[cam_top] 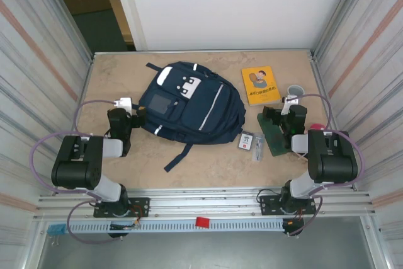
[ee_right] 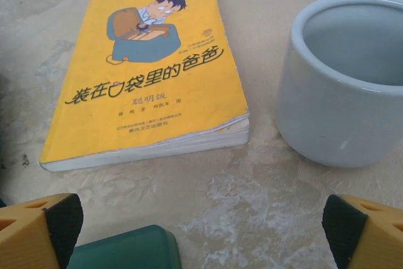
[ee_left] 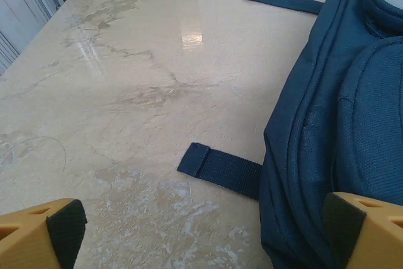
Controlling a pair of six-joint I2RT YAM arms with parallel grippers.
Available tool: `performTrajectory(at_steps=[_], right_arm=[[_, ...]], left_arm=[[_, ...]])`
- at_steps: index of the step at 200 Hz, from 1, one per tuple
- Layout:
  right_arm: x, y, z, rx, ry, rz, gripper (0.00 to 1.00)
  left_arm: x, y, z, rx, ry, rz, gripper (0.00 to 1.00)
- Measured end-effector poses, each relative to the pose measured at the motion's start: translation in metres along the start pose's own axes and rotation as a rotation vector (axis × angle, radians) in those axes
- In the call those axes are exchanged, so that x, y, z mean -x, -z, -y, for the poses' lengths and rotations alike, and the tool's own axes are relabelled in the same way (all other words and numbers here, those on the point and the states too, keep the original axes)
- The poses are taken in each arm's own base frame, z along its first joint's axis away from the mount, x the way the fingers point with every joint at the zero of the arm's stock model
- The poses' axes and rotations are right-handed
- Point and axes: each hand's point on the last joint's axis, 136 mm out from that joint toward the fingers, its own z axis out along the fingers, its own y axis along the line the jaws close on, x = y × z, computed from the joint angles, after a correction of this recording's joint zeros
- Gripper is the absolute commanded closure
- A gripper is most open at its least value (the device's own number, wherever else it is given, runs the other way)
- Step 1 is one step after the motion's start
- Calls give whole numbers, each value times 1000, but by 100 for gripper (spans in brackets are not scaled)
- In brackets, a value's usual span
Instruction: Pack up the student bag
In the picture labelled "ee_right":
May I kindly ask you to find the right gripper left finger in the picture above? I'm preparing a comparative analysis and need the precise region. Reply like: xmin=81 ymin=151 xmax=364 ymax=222
xmin=0 ymin=193 xmax=84 ymax=269

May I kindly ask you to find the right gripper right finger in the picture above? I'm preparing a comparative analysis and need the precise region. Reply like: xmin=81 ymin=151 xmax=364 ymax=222
xmin=321 ymin=193 xmax=403 ymax=269

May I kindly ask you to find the green pencil case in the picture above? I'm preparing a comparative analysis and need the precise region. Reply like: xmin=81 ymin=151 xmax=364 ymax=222
xmin=65 ymin=224 xmax=183 ymax=269

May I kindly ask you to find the yellow cartoon paperback book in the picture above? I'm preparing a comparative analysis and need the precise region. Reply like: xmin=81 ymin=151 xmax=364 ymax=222
xmin=38 ymin=0 xmax=251 ymax=173

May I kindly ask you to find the grey plastic cup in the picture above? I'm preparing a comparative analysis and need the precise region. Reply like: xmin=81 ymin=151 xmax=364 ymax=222
xmin=276 ymin=0 xmax=403 ymax=169

